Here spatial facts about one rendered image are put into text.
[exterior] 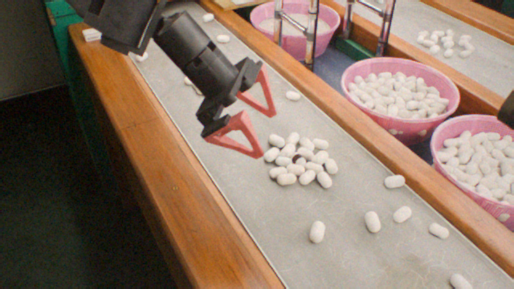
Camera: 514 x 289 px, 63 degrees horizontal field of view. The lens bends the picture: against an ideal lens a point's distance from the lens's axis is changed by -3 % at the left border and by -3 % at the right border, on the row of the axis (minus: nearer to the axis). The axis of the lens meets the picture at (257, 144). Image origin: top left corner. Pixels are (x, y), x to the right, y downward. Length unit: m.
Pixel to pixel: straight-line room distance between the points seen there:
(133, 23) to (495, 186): 0.68
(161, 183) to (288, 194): 0.22
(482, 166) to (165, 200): 0.59
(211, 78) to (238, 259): 0.26
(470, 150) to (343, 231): 0.36
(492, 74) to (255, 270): 0.85
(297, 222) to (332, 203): 0.08
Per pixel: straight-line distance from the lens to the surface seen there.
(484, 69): 1.26
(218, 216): 0.70
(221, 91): 0.56
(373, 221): 0.72
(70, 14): 1.41
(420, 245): 0.73
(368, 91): 1.05
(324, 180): 0.77
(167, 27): 0.55
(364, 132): 0.88
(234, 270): 0.63
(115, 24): 0.54
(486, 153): 0.96
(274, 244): 0.69
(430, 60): 1.18
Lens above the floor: 1.29
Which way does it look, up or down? 40 degrees down
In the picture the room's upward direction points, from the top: straight up
